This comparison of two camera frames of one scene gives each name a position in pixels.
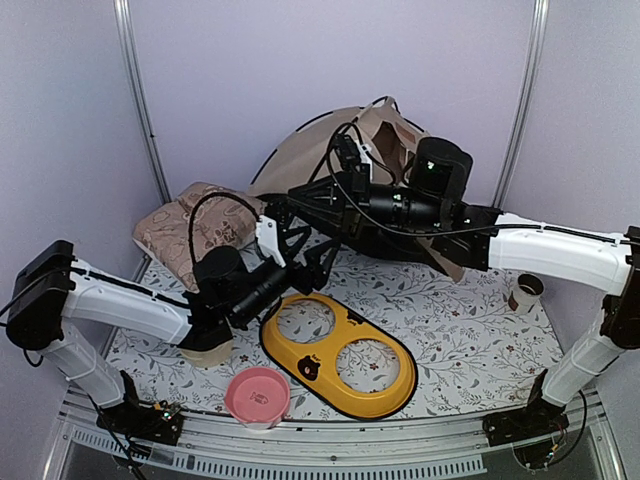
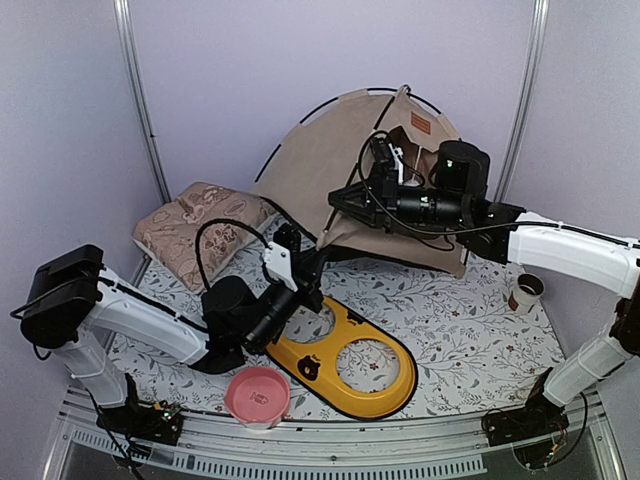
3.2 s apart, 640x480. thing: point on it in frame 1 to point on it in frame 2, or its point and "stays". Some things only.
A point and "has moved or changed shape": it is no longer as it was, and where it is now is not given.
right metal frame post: (528, 97) stays
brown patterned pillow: (218, 222) stays
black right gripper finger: (328, 223) to (368, 219)
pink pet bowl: (257, 397) stays
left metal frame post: (124, 19) stays
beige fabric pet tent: (385, 129) has moved or changed shape
